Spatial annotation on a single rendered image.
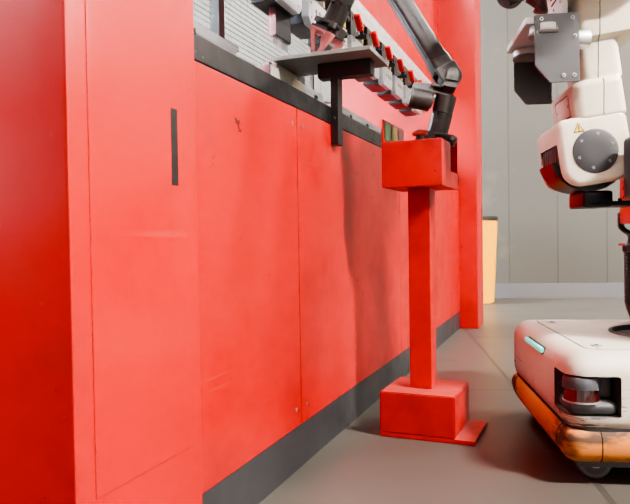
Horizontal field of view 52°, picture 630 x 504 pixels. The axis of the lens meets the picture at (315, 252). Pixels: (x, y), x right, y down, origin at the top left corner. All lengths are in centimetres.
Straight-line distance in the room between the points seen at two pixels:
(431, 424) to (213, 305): 80
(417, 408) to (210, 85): 100
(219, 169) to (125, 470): 57
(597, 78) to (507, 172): 413
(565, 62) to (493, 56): 430
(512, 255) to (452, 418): 414
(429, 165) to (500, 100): 422
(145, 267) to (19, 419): 21
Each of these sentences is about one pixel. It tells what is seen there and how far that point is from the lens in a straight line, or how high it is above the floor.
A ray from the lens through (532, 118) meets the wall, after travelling 591.
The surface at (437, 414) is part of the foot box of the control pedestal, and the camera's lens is 175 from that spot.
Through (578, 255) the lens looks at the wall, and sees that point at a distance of 592.
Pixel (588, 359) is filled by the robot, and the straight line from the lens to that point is 149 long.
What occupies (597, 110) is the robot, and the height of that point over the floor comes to 82.
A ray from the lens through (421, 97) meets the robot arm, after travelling 183.
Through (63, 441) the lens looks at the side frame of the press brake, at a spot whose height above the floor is 32.
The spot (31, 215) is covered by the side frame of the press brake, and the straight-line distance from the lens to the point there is 75.
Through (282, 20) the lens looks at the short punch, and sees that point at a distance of 187.
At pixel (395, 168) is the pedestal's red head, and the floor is 71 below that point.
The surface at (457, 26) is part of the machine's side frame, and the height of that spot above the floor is 173.
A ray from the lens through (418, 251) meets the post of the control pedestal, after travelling 177.
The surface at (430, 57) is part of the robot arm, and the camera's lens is 189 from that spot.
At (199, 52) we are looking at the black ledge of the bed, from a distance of 116.
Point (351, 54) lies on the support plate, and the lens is 171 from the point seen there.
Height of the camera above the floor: 53
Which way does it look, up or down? 1 degrees down
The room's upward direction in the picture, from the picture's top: 1 degrees counter-clockwise
